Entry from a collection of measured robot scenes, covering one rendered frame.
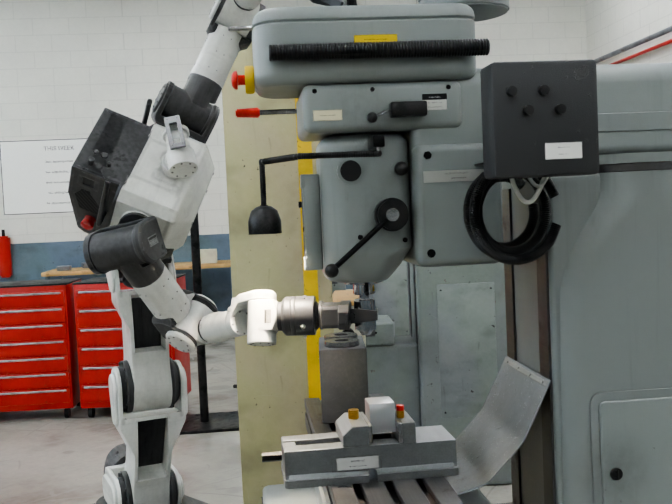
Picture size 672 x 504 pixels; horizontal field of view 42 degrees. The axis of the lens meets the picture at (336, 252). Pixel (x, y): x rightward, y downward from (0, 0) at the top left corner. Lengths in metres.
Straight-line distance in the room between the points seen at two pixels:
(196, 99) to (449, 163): 0.72
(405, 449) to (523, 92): 0.73
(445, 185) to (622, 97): 0.43
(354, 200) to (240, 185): 1.84
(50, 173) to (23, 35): 1.69
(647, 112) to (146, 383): 1.42
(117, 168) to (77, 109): 9.10
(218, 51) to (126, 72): 8.88
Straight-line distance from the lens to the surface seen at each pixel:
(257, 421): 3.74
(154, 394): 2.41
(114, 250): 1.98
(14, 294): 6.73
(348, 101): 1.82
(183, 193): 2.07
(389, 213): 1.80
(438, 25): 1.86
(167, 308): 2.09
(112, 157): 2.10
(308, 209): 1.89
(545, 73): 1.65
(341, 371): 2.20
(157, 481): 2.55
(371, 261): 1.84
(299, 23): 1.82
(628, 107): 1.99
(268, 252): 3.63
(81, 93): 11.18
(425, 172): 1.83
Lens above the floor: 1.48
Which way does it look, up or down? 3 degrees down
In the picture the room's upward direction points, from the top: 3 degrees counter-clockwise
